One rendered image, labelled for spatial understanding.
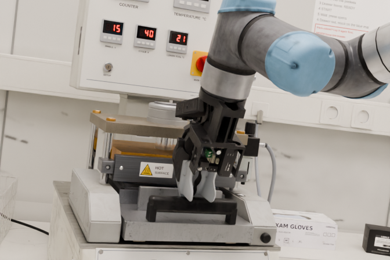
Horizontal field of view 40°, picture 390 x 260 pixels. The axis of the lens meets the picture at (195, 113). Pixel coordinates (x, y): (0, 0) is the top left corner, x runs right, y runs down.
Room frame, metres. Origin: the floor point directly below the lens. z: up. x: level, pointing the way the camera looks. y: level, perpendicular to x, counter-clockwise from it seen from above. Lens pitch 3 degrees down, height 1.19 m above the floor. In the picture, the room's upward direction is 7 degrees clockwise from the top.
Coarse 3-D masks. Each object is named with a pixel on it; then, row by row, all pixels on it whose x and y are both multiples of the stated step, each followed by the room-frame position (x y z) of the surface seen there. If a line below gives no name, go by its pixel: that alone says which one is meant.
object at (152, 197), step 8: (152, 200) 0.83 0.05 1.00; (160, 200) 0.83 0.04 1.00; (168, 200) 0.84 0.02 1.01; (176, 200) 0.84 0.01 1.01; (184, 200) 0.85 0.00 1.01; (192, 200) 0.85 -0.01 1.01; (200, 200) 0.86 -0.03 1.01; (216, 200) 0.87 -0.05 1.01; (224, 200) 0.87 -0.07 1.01; (232, 200) 0.88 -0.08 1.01; (152, 208) 0.83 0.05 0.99; (160, 208) 0.83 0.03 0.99; (168, 208) 0.84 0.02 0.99; (176, 208) 0.84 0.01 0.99; (184, 208) 0.85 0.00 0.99; (192, 208) 0.85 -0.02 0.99; (200, 208) 0.86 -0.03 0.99; (208, 208) 0.86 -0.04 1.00; (216, 208) 0.87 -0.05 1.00; (224, 208) 0.87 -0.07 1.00; (232, 208) 0.88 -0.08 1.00; (152, 216) 0.83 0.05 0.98; (232, 216) 0.88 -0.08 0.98; (232, 224) 0.88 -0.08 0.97
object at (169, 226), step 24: (144, 192) 0.90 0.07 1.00; (168, 192) 0.91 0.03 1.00; (216, 192) 0.94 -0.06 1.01; (144, 216) 0.86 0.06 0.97; (168, 216) 0.88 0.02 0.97; (192, 216) 0.90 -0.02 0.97; (216, 216) 0.92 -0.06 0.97; (144, 240) 0.83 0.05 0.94; (168, 240) 0.84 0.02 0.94; (192, 240) 0.85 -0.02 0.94; (216, 240) 0.87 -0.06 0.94; (240, 240) 0.88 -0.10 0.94
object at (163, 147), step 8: (120, 144) 1.04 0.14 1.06; (128, 144) 1.05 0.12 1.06; (136, 144) 1.07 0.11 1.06; (144, 144) 1.09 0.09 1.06; (152, 144) 1.10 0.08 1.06; (160, 144) 1.03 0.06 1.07; (168, 144) 1.03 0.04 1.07; (112, 152) 1.00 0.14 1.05; (120, 152) 0.94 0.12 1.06; (128, 152) 0.94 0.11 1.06; (136, 152) 0.95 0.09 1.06; (144, 152) 0.96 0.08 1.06; (152, 152) 0.98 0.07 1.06; (160, 152) 0.99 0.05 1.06; (168, 152) 1.01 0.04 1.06
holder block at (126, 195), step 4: (112, 180) 0.99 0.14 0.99; (112, 184) 0.98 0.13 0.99; (116, 184) 0.96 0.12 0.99; (116, 188) 0.95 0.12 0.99; (120, 188) 0.93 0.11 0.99; (124, 188) 0.93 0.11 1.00; (128, 188) 0.94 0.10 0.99; (120, 192) 0.93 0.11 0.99; (124, 192) 0.93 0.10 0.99; (128, 192) 0.93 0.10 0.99; (132, 192) 0.93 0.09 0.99; (136, 192) 0.94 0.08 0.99; (120, 196) 0.93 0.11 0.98; (124, 196) 0.93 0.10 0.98; (128, 196) 0.93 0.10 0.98; (132, 196) 0.93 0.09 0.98; (136, 196) 0.94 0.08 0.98; (224, 196) 0.99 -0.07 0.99; (120, 200) 0.93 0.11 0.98; (124, 200) 0.93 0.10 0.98; (128, 200) 0.93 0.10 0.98; (132, 200) 0.93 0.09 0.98; (136, 200) 0.94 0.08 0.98
